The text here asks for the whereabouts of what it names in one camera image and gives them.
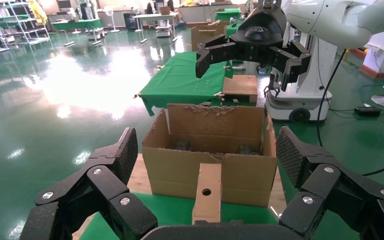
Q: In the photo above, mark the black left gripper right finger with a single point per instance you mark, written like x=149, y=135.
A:
x=328, y=192

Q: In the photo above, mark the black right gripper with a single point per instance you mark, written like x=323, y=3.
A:
x=261, y=30

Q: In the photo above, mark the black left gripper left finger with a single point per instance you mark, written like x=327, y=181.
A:
x=106, y=185

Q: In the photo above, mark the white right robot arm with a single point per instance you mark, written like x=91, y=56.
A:
x=328, y=20

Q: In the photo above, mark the flat brown cardboard box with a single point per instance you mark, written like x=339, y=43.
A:
x=240, y=86

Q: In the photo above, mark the brown cardboard carton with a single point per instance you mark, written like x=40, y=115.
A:
x=205, y=36

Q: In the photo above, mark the large open cardboard carton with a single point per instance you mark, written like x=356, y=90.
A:
x=172, y=179

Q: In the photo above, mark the silver binder clip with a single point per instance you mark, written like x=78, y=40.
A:
x=160, y=67
x=137, y=96
x=227, y=67
x=219, y=96

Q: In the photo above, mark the green covered table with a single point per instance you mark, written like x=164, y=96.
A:
x=77, y=24
x=231, y=30
x=228, y=15

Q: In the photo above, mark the white wheeled robot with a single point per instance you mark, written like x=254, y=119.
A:
x=298, y=106

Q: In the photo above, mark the green tablecloth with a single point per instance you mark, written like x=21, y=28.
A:
x=175, y=213
x=178, y=79

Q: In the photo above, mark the black foam insert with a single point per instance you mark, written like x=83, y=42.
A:
x=248, y=149
x=183, y=145

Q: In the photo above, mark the black power adapter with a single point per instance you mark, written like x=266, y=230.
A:
x=367, y=111

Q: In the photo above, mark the small white cart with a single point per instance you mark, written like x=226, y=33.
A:
x=164, y=30

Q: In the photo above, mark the white table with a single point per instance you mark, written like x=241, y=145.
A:
x=155, y=16

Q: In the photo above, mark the black cabinet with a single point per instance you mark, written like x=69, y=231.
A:
x=130, y=21

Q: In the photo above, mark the white standing fan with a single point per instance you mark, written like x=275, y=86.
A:
x=112, y=15

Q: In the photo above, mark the yellow hanging garment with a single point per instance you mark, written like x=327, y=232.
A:
x=39, y=13

